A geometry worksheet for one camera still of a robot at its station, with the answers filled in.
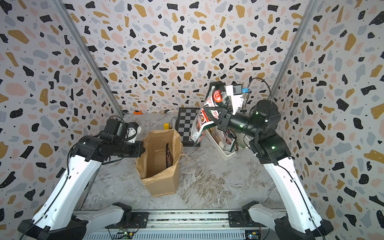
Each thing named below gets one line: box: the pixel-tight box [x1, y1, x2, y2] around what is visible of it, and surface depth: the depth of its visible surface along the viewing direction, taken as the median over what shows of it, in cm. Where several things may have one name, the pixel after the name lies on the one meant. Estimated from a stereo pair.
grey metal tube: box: [171, 118, 177, 130], surface depth 115 cm
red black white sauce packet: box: [190, 85, 229, 145], surface depth 51 cm
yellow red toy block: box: [163, 123, 170, 130], surface depth 112 cm
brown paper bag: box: [135, 129, 182, 197], surface depth 72 cm
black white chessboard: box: [175, 107, 201, 147], surface depth 115 cm
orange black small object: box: [133, 110, 143, 115], surface depth 127 cm
